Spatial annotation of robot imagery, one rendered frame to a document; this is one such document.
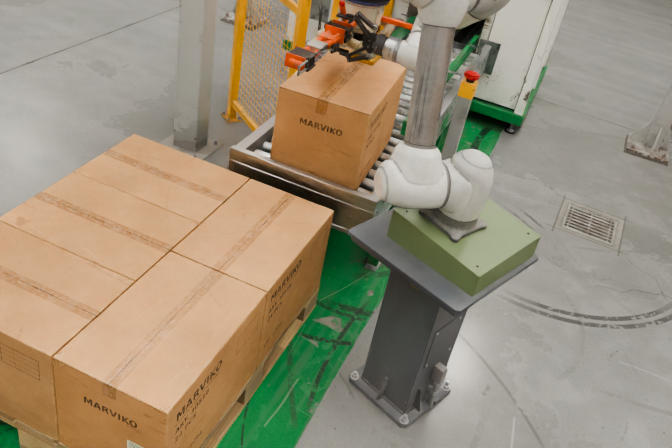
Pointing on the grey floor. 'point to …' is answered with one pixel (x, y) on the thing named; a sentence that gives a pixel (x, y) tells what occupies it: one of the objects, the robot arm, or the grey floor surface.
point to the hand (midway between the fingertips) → (337, 32)
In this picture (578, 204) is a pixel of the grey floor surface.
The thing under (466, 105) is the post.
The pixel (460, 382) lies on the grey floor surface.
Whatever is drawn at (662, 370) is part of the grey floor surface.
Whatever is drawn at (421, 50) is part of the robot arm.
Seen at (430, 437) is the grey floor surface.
